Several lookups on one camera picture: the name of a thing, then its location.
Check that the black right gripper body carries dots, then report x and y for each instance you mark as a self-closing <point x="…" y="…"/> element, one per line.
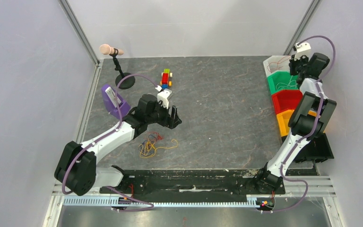
<point x="295" y="65"/>

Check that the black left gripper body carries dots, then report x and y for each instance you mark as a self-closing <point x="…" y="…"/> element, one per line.
<point x="162" y="118"/>

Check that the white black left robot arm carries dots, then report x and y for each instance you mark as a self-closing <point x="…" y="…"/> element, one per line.
<point x="77" y="168"/>

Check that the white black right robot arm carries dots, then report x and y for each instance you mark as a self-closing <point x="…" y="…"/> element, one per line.
<point x="308" y="121"/>

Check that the white storage bin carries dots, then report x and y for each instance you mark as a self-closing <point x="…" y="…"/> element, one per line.
<point x="276" y="63"/>

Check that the green storage bin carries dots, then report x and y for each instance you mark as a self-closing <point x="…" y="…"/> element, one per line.
<point x="281" y="80"/>

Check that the colourful toy brick car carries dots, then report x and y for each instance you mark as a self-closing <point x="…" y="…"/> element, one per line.
<point x="166" y="80"/>

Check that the red storage bin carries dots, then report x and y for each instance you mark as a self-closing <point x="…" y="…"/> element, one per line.
<point x="286" y="100"/>

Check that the yellow storage bin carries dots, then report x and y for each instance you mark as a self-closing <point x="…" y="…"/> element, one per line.
<point x="283" y="118"/>

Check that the purple metronome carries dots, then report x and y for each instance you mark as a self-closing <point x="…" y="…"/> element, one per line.
<point x="114" y="105"/>

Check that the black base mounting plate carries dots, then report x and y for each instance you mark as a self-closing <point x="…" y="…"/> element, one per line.
<point x="200" y="185"/>

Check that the black storage bin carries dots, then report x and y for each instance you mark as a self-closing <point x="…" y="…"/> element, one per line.
<point x="318" y="151"/>

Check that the pink microphone on black stand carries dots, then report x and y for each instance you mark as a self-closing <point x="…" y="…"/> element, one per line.
<point x="106" y="49"/>

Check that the aluminium frame post right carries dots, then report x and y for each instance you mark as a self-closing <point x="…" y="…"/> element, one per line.
<point x="314" y="4"/>

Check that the aluminium frame post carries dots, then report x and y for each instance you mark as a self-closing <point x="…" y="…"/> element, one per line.
<point x="314" y="4"/>
<point x="78" y="29"/>

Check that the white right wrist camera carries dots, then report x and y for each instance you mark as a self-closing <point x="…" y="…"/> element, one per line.
<point x="302" y="50"/>

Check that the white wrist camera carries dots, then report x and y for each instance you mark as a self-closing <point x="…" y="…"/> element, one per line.
<point x="163" y="96"/>
<point x="302" y="50"/>

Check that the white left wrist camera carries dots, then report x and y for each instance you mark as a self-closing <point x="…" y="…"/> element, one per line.
<point x="163" y="96"/>

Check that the grey slotted cable duct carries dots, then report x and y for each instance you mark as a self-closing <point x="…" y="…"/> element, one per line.
<point x="115" y="200"/>

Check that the aluminium frame post left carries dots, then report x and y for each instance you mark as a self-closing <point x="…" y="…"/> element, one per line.
<point x="78" y="29"/>

